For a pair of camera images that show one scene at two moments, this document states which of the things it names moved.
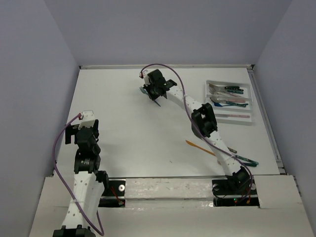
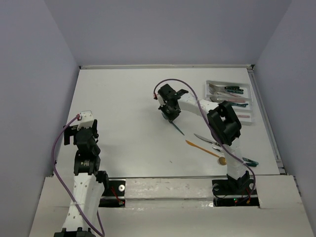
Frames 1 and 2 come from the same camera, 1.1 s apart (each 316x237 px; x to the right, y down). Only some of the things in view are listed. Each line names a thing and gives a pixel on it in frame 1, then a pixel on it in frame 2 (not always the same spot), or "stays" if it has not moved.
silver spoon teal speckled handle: x=234 y=103 stays
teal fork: x=144 y=91 → x=165 y=117
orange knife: x=193 y=144 stays
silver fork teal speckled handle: x=238 y=93 stays
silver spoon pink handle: x=218 y=99 stays
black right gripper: x=153 y=97 → x=171 y=117
